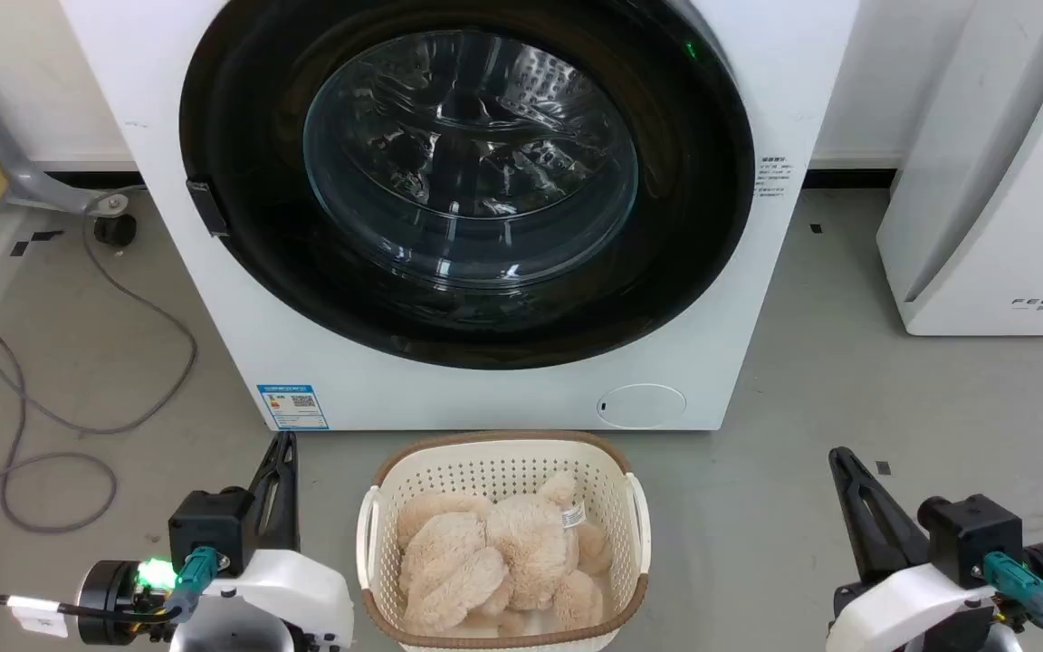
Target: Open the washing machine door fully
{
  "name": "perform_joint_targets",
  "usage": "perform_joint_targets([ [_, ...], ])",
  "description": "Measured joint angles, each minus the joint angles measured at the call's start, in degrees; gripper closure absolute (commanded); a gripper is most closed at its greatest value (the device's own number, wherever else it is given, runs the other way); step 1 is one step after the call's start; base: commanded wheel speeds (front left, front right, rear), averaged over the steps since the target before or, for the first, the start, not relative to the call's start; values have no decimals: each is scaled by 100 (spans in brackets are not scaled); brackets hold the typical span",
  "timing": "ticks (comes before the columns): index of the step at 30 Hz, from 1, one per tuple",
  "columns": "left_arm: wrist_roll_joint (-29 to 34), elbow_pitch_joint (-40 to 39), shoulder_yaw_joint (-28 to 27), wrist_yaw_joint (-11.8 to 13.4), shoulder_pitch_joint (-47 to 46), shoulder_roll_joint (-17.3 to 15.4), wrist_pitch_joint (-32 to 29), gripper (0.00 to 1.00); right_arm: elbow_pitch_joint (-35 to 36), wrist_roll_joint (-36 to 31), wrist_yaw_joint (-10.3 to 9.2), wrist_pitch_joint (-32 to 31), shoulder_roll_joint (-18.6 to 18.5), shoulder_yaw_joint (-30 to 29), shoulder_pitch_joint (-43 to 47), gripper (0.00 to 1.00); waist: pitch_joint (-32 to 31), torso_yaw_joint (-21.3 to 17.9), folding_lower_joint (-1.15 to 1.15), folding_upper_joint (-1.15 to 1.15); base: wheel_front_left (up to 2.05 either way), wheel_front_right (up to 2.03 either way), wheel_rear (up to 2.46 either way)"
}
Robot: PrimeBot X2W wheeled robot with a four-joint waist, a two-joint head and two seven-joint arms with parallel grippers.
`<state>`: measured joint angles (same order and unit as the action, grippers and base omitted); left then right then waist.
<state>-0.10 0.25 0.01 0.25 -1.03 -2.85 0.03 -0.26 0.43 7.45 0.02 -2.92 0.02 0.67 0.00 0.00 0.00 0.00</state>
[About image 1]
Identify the grey metal stand leg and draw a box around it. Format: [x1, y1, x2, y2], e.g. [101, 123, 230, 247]
[0, 90, 148, 217]

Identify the white front-load washing machine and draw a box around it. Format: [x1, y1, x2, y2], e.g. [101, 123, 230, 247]
[60, 0, 862, 433]

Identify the beige plush teddy bear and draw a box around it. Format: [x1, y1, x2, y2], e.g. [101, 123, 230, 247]
[395, 473, 615, 638]

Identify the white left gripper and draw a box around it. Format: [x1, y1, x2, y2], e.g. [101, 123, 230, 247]
[168, 432, 356, 652]

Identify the black cable with teal plug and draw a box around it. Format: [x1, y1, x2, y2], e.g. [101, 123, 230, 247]
[0, 544, 220, 638]
[982, 551, 1043, 652]

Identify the oval white filter hatch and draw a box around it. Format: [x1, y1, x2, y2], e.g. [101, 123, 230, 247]
[598, 382, 688, 430]

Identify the white air purifier appliance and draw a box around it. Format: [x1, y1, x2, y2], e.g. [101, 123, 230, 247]
[876, 0, 1043, 337]

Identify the long grey floor cable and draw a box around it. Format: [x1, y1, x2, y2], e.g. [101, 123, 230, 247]
[0, 185, 199, 652]

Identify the white perforated laundry basket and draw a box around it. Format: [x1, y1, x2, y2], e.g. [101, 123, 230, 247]
[356, 430, 653, 652]

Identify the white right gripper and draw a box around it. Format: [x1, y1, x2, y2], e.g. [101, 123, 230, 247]
[825, 446, 1000, 652]

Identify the round black glass washer door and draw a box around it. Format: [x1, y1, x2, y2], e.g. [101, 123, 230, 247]
[178, 0, 756, 370]

